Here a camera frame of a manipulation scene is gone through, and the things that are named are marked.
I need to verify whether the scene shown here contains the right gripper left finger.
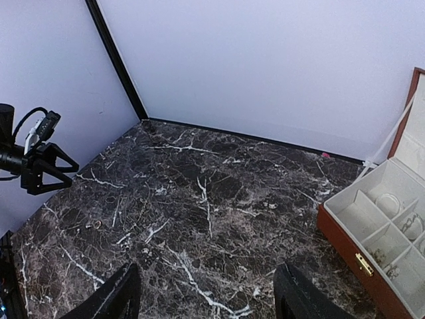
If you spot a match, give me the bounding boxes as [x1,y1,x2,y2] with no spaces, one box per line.
[63,263,141,318]

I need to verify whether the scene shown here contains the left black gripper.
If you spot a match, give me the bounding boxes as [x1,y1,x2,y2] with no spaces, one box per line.
[21,143,79,195]

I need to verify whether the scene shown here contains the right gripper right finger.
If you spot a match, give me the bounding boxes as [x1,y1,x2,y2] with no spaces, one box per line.
[273,263,353,319]

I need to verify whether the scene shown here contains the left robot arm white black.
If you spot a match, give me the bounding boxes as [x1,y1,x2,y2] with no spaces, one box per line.
[1,104,79,195]

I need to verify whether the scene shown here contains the red jewelry box open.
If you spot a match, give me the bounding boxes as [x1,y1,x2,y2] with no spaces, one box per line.
[317,68,424,318]

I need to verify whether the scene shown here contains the thin silver bangle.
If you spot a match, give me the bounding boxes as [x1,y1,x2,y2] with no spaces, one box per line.
[375,193,400,216]

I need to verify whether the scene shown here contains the gold necklace green stones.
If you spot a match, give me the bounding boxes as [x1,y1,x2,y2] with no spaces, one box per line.
[116,197,147,245]

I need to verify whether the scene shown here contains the left black frame post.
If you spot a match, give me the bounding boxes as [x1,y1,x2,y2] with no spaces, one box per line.
[85,0,149,121]

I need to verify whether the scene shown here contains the white lid strap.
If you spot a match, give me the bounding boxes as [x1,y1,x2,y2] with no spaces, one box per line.
[363,94,418,169]

